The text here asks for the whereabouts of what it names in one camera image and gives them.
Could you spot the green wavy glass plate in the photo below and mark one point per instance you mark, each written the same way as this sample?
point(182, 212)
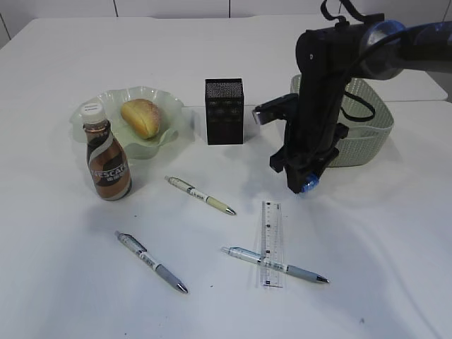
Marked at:
point(171, 126)

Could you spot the Nescafe coffee bottle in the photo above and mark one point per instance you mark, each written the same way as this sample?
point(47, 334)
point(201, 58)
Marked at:
point(106, 160)

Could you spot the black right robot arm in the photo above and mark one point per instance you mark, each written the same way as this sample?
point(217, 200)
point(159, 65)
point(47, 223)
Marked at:
point(328, 59)

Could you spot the blue pencil sharpener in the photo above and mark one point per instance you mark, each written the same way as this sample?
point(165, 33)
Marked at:
point(310, 182)

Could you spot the clear plastic ruler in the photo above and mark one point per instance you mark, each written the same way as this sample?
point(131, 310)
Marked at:
point(271, 243)

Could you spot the green woven plastic basket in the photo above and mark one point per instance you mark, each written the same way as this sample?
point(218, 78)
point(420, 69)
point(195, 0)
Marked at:
point(364, 139)

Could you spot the white grey pen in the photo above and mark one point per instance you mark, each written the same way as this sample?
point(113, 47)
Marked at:
point(132, 244)

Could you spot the cream white pen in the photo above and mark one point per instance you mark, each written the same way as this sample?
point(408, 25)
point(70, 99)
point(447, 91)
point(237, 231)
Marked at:
point(192, 191)

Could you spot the black mesh pen holder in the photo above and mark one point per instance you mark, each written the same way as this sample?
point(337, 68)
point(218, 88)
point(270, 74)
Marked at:
point(224, 104)

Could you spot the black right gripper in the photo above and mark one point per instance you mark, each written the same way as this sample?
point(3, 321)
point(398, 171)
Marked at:
point(300, 163)

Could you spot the bread roll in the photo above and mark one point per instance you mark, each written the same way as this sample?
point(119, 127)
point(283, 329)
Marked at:
point(143, 116)

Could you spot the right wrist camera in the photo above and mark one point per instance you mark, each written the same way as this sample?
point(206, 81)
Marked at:
point(282, 108)

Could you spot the light blue grey pen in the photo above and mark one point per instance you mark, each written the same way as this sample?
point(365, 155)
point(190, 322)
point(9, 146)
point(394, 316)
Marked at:
point(275, 265)

